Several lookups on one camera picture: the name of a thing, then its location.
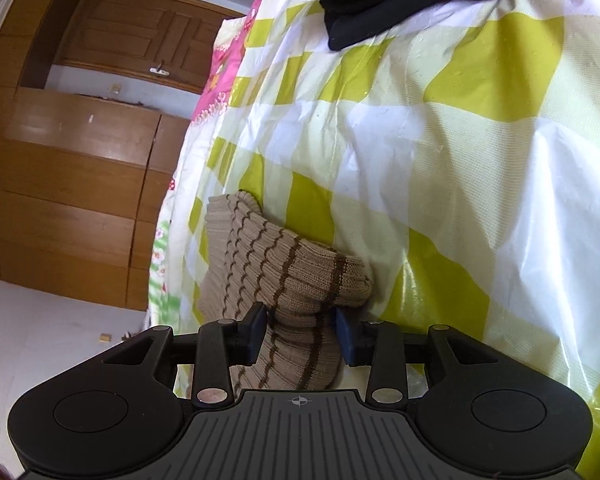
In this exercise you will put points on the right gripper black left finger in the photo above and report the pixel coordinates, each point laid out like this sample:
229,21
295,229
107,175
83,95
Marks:
217,347

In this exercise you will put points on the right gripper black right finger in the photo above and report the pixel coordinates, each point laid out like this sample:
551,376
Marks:
386,349

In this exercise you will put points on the beige brown striped knit sweater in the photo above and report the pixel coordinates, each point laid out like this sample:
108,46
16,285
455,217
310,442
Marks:
252,259

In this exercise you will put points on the colourful checkered bed quilt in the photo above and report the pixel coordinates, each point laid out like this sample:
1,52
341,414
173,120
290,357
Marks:
458,153

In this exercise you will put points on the wooden wardrobe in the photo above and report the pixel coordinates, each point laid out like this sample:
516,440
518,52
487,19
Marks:
79,196

